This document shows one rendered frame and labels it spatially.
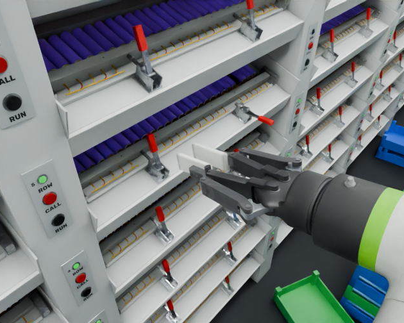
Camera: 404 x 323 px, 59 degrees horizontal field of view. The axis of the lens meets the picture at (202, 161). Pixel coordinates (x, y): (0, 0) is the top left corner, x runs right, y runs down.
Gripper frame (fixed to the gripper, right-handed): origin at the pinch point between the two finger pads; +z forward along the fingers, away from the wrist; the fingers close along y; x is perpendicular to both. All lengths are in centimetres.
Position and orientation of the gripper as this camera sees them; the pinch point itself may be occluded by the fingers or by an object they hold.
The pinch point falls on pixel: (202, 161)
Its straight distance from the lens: 55.4
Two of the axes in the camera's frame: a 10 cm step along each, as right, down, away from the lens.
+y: 6.6, -4.8, 5.7
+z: -7.3, -2.8, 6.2
